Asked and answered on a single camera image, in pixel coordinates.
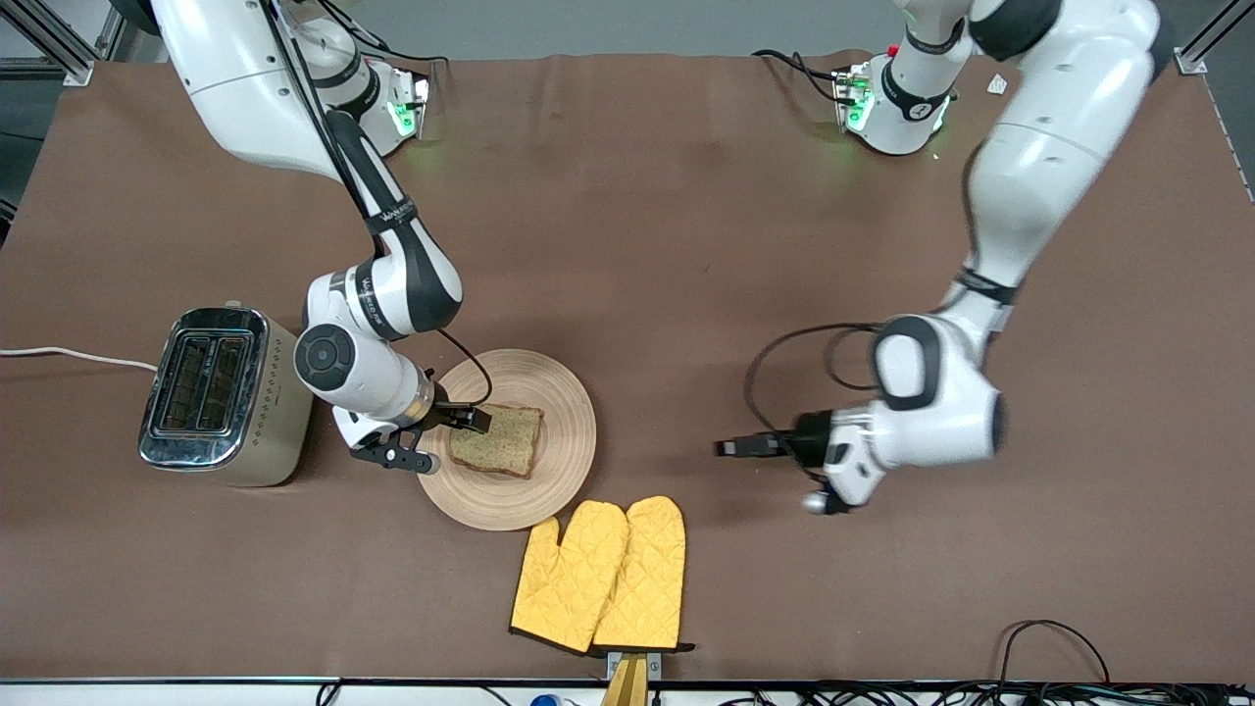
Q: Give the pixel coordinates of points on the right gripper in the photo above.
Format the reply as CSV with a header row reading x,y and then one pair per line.
x,y
449,411

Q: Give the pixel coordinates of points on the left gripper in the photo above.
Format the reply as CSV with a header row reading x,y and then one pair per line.
x,y
810,438

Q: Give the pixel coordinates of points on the brown bread slice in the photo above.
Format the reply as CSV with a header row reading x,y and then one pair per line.
x,y
505,441

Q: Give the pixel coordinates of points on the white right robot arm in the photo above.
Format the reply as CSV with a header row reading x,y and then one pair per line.
x,y
245,88

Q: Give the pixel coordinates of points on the round wooden plate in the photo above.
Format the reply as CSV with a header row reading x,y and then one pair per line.
x,y
549,471

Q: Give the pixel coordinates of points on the chrome two-slot toaster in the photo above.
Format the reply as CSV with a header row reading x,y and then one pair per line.
x,y
279,412

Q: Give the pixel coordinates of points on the yellow quilted oven mitt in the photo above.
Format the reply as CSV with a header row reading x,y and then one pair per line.
x,y
647,579
569,579

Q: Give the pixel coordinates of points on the blue round object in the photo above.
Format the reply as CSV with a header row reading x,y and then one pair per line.
x,y
547,700

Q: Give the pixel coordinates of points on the small white paper tag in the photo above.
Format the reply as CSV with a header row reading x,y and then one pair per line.
x,y
997,84

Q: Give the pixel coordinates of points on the metal table edge bracket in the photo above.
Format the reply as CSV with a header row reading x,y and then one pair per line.
x,y
654,662

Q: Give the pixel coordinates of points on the aluminium frame profile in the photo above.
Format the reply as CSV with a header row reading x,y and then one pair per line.
x,y
49,44
1201,44

